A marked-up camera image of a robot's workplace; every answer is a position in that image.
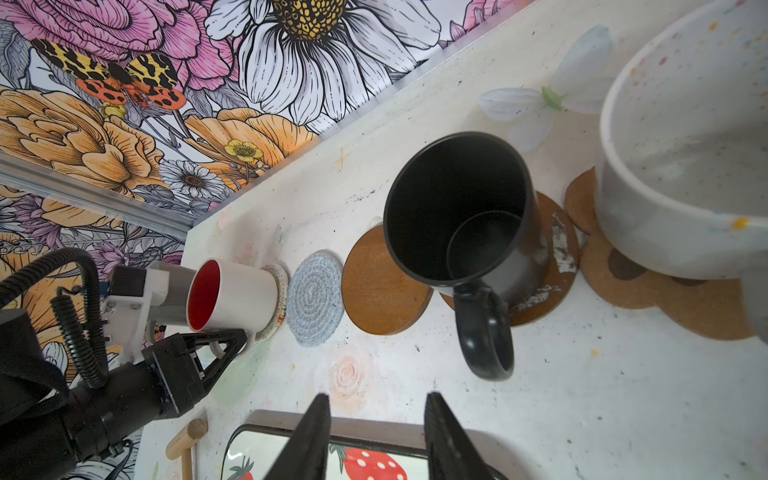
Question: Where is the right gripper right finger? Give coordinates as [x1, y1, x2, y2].
[424, 392, 493, 480]

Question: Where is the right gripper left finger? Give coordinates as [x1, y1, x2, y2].
[264, 394, 332, 480]

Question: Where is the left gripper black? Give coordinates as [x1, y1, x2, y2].
[63, 328, 249, 462]

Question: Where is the red inside white mug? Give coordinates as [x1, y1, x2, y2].
[186, 259, 277, 333]

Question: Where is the multicolour zigzag woven coaster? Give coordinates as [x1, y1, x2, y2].
[254, 264, 290, 343]

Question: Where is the grey woven coaster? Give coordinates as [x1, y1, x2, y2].
[286, 250, 344, 347]

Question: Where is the plain brown wooden coaster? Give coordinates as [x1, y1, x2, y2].
[341, 225, 433, 336]

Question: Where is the scratched brown wooden coaster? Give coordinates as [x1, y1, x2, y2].
[439, 190, 581, 328]

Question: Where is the black mug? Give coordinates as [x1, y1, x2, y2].
[383, 132, 550, 381]

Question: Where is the cork paw print coaster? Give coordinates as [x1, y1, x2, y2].
[564, 169, 755, 341]

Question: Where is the grey mug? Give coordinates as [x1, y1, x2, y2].
[148, 261, 196, 326]

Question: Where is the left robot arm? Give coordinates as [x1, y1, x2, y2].
[1, 309, 247, 479]

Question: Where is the white strawberry tray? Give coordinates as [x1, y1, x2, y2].
[220, 424, 511, 480]

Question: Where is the small wooden mallet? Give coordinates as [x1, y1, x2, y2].
[165, 418, 208, 480]

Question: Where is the left wrist camera white housing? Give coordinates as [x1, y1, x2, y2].
[101, 262, 170, 364]

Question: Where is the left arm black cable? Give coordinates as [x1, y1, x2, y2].
[0, 247, 112, 391]

